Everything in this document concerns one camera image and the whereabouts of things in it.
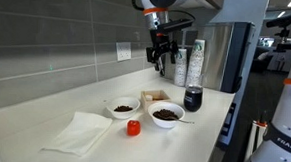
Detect white napkin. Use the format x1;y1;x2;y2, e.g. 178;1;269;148
40;109;114;159

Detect red plastic cup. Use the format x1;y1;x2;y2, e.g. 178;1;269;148
126;119;141;138

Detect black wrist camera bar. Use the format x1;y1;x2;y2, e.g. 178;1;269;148
156;18;194;36

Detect wooden box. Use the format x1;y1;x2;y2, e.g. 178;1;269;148
139;88;173;114

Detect dark grounds in small bowl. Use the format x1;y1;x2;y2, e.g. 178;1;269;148
113;104;134;113

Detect silver spoon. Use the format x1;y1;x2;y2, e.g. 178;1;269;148
169;115;196;125

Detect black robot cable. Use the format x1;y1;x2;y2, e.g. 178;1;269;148
130;0;198;22

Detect tall patterned paper cup stack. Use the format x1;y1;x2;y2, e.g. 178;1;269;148
184;38;207;88

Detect short patterned paper cup stack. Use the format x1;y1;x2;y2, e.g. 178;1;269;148
173;48;189;87

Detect small white bowl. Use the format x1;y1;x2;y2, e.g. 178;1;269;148
105;95;142;121

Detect large white bowl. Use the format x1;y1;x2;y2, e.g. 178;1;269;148
146;100;186;130

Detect black tumbler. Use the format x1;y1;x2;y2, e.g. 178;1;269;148
182;83;204;113

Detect black camera on tripod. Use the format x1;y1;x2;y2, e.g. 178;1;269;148
264;9;291;55

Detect stainless steel appliance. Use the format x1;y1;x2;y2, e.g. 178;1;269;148
163;17;257;96

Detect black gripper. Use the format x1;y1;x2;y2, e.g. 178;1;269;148
144;31;181;78

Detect dark grounds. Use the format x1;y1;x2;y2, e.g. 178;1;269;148
151;107;180;122
113;104;134;113

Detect white double wall outlet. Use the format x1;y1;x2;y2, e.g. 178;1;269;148
114;40;133;63

